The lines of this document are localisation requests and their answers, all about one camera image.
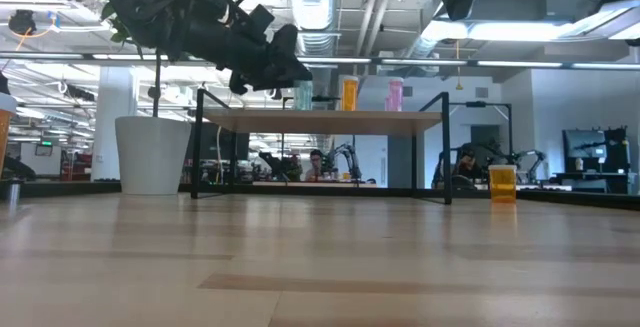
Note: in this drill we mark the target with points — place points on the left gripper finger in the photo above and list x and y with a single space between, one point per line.
287 62
240 83

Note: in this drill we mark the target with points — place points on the teal medicine bottle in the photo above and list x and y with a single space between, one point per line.
303 97

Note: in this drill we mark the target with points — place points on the slim orange medicine bottle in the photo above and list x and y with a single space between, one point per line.
349 96

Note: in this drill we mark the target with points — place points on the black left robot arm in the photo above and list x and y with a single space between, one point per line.
140 7

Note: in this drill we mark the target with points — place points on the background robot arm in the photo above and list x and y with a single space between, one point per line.
352 157

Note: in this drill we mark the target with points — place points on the person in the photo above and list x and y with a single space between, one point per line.
467 164
316 162

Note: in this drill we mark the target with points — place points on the white plant pot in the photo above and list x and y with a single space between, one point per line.
150 157

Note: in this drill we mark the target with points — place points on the green leafy plant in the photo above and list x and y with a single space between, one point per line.
119 34

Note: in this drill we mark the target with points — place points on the long wooden desk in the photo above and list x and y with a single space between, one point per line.
310 184

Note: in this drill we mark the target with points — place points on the white building column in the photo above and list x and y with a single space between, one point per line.
112 127

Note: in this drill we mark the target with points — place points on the dark computer monitor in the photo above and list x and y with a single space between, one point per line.
585 143

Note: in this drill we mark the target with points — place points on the green exit sign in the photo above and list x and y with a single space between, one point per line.
46 143

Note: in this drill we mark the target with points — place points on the black equipment rack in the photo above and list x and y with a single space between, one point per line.
617 157

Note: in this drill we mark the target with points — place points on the wooden shelf black metal frame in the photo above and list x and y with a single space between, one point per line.
325 122

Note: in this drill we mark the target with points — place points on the black metal table frame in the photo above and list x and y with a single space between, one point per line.
75 188

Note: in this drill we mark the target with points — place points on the black ceiling camera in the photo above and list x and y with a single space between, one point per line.
22 22

